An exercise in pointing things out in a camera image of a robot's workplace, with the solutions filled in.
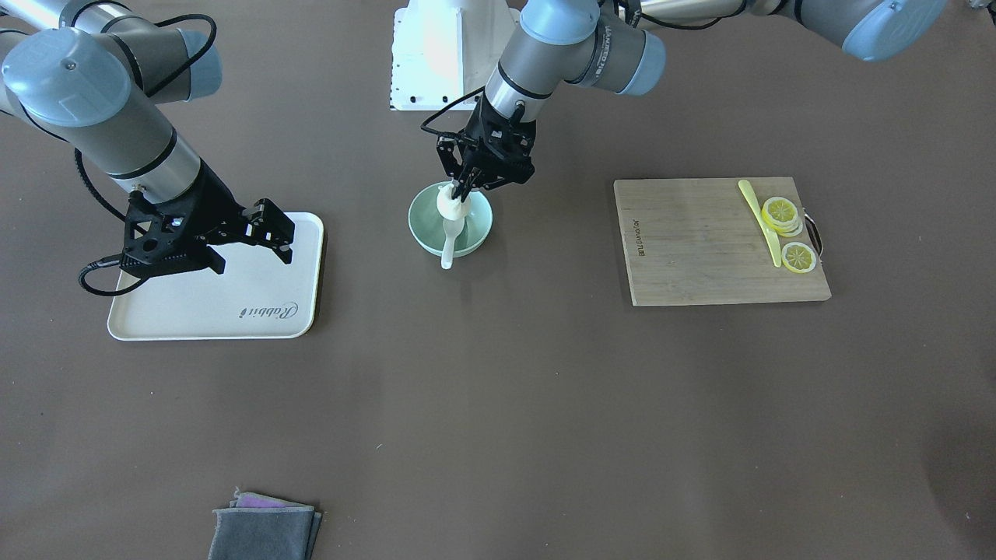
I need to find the lemon slice near handle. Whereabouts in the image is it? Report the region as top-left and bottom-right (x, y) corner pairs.
(781, 242), (818, 274)

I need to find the metal cutting board handle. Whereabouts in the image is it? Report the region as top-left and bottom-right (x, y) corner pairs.
(804, 213), (824, 257)

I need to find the yellow plastic knife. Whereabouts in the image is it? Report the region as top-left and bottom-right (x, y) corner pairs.
(738, 180), (782, 268)

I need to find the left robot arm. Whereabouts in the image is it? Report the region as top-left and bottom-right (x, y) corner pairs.
(437, 1), (945, 202)

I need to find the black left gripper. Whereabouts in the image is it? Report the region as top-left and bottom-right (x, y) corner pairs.
(435, 96), (536, 203)

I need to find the bamboo cutting board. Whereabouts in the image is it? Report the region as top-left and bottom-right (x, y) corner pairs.
(613, 177), (831, 307)

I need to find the mint green bowl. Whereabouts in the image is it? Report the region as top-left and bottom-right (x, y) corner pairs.
(408, 181), (493, 258)

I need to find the grey folded cloth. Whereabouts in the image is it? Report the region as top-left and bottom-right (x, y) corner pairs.
(209, 490), (323, 559)

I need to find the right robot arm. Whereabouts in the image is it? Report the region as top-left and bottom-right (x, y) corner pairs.
(2, 1), (295, 283)

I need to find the cream rabbit tray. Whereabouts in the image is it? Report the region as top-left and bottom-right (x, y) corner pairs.
(107, 212), (324, 341)

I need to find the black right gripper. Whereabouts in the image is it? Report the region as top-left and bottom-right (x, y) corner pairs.
(120, 163), (295, 279)

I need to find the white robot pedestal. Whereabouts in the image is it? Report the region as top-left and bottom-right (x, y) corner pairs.
(389, 1), (520, 111)

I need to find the white ceramic spoon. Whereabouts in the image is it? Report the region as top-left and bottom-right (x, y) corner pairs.
(440, 217), (465, 270)

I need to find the white steamed bun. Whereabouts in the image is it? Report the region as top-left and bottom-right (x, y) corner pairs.
(435, 181), (470, 221)

